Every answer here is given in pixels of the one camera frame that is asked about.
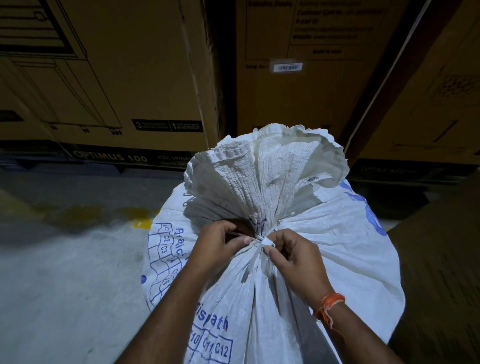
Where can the person's left hand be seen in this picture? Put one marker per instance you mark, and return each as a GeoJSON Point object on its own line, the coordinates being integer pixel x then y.
{"type": "Point", "coordinates": [210, 251]}

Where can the person's right hand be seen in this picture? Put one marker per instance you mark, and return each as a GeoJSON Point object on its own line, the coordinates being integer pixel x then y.
{"type": "Point", "coordinates": [303, 266]}

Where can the white plastic zip tie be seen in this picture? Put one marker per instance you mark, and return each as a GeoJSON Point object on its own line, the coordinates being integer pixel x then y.
{"type": "Point", "coordinates": [267, 242]}

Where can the white woven sack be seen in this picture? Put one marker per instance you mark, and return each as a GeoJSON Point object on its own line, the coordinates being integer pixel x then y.
{"type": "Point", "coordinates": [348, 262]}

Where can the person's right forearm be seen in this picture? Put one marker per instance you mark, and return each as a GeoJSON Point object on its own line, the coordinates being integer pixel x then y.
{"type": "Point", "coordinates": [356, 337]}

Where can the person's left forearm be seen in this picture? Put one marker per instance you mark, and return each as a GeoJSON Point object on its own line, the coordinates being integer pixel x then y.
{"type": "Point", "coordinates": [165, 318]}

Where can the small brown cardboard box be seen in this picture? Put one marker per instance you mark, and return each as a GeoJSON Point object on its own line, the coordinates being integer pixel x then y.
{"type": "Point", "coordinates": [438, 281]}

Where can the large carton with text panel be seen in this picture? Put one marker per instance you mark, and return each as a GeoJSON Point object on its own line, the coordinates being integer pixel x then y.
{"type": "Point", "coordinates": [307, 101]}

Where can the large carton with fan drawing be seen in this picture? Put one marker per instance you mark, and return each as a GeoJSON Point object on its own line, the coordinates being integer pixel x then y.
{"type": "Point", "coordinates": [423, 112]}

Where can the white barcode sticker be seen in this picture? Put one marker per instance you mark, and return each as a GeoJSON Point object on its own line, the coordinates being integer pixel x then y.
{"type": "Point", "coordinates": [287, 67]}

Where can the large carton with cabinet drawing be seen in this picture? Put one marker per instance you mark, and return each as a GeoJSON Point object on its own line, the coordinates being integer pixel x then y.
{"type": "Point", "coordinates": [131, 56]}

